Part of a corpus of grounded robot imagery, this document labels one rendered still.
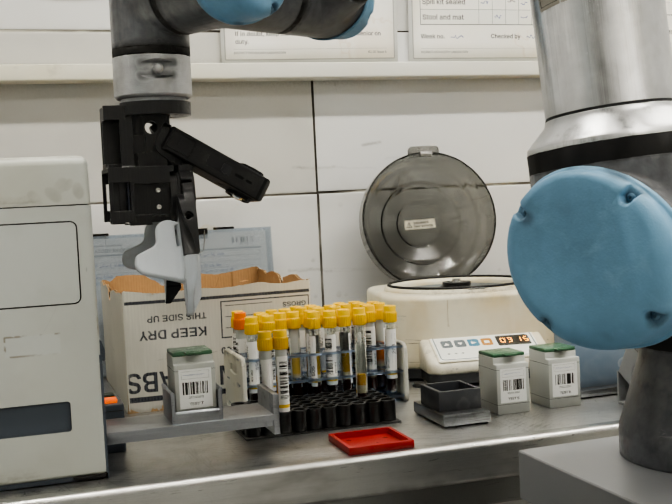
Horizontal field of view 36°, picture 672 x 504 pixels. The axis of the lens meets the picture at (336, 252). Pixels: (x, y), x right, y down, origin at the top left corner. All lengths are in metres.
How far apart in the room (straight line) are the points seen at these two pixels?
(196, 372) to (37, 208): 0.22
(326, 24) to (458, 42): 0.78
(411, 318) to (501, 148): 0.52
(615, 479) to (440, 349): 0.61
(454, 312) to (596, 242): 0.75
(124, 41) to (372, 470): 0.47
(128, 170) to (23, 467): 0.29
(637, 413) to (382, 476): 0.30
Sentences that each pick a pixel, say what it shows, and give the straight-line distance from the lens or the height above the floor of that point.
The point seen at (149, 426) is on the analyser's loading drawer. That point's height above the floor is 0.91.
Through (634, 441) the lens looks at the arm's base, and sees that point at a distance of 0.81.
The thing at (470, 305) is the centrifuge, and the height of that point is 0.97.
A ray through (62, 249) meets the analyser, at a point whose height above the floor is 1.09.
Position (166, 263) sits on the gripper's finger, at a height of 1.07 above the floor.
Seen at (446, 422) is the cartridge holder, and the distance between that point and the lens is 1.12.
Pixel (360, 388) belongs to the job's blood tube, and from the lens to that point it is 1.17.
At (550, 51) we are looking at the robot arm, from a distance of 0.69.
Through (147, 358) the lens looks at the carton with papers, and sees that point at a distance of 1.29.
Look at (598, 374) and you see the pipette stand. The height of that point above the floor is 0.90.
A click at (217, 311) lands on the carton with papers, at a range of 1.29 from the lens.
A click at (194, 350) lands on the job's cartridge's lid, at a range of 1.03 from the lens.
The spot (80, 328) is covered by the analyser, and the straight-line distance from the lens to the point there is 0.98.
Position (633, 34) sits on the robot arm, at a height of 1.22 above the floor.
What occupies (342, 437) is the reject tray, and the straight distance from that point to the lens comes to 1.08.
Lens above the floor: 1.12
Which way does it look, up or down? 3 degrees down
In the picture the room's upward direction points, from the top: 3 degrees counter-clockwise
